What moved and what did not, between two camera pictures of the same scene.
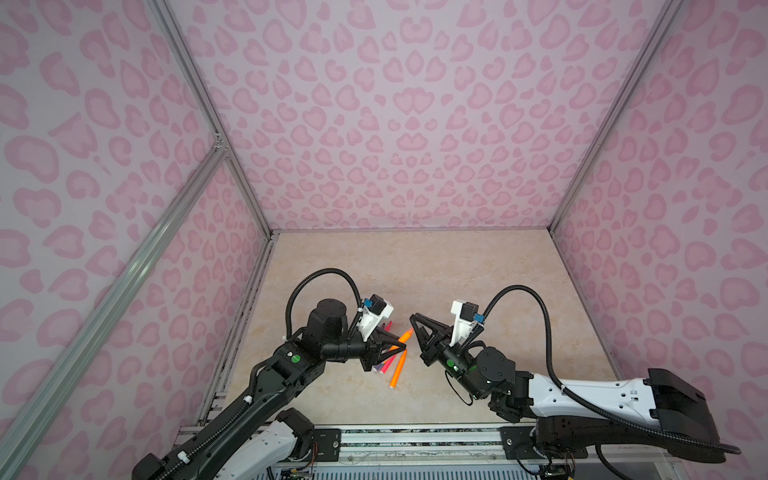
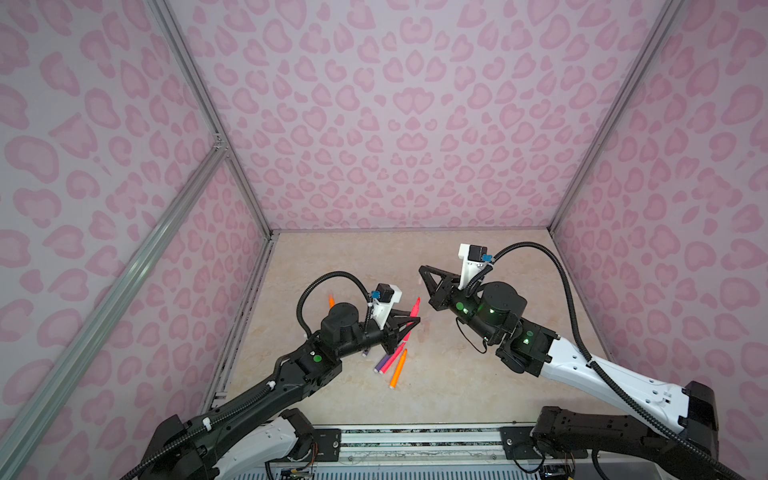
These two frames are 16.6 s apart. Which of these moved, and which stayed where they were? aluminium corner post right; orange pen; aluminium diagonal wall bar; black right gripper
Moved: black right gripper
Stayed: aluminium corner post right; aluminium diagonal wall bar; orange pen
